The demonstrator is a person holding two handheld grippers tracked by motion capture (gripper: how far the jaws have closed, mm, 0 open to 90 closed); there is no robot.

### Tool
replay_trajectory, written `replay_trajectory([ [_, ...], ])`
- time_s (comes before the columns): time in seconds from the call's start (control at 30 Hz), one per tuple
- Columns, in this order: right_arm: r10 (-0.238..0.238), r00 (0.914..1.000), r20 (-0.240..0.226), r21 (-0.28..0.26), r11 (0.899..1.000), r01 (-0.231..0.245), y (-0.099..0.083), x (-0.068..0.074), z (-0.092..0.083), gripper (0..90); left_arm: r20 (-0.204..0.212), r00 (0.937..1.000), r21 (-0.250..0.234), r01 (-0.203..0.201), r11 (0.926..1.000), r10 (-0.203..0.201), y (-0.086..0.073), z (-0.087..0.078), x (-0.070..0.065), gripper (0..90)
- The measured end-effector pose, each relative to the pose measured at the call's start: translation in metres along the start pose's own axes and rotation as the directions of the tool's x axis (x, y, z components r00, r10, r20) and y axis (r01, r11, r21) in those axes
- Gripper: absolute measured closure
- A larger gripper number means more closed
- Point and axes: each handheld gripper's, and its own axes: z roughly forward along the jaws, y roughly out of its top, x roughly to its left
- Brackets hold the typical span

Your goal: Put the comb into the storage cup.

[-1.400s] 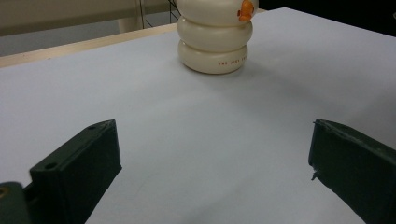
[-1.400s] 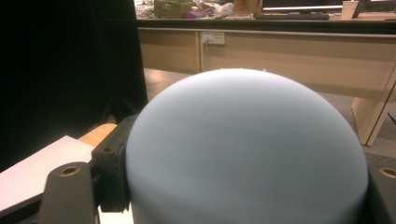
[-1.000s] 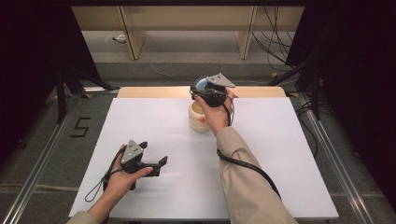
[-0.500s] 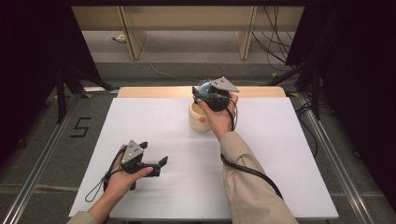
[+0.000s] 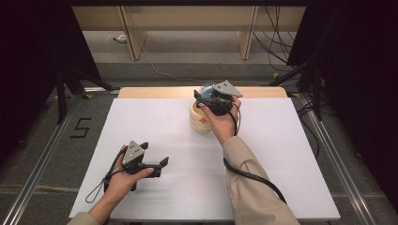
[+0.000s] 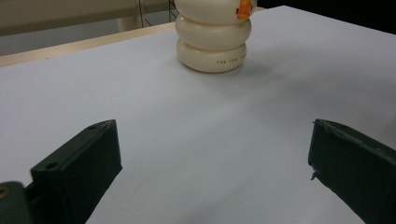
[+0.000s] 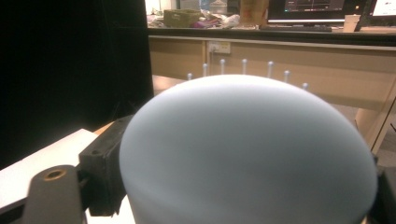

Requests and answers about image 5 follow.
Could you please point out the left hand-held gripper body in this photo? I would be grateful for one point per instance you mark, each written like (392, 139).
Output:
(133, 154)

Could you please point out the person's right hand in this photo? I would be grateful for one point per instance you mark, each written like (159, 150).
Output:
(222, 126)

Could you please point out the cream ringed cup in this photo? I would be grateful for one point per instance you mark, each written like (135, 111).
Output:
(198, 123)

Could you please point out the black metal stand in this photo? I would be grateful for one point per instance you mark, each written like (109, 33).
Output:
(62, 93)
(316, 87)

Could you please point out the wooden table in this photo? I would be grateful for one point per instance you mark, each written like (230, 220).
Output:
(156, 92)

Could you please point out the metal floor rail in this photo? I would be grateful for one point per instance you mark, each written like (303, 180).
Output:
(40, 162)
(338, 162)

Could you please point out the black curtain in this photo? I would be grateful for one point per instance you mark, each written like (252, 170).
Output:
(359, 78)
(31, 62)

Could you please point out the person's left hand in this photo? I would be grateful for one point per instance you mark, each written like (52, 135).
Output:
(120, 184)

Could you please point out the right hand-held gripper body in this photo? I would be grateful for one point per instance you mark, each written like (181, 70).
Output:
(225, 90)

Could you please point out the white floor socket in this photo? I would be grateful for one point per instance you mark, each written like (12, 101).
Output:
(119, 38)

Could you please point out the beige wooden desk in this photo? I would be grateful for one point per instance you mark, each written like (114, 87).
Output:
(187, 18)

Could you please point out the light blue cylinder tube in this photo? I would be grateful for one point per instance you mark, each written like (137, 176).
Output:
(207, 91)

